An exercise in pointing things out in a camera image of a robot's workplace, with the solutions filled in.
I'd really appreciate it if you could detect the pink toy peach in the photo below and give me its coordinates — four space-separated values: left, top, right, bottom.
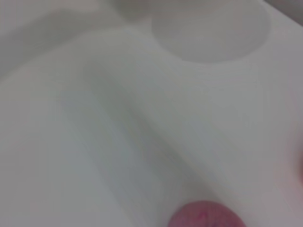
168 200 248 227

